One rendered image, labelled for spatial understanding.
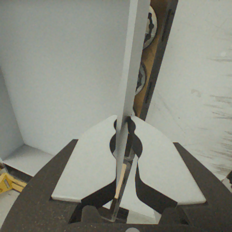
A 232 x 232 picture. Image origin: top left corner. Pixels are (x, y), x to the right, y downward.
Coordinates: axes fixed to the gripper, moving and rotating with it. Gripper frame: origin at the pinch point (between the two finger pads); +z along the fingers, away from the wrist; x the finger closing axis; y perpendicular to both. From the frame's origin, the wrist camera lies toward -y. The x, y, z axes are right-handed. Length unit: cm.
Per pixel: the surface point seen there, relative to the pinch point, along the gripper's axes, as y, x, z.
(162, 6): -13.5, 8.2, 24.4
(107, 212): 60, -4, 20
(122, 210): 166, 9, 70
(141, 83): 2.7, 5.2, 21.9
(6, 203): 319, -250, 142
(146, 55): -3.6, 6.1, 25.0
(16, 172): 55, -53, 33
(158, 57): -4.0, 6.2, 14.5
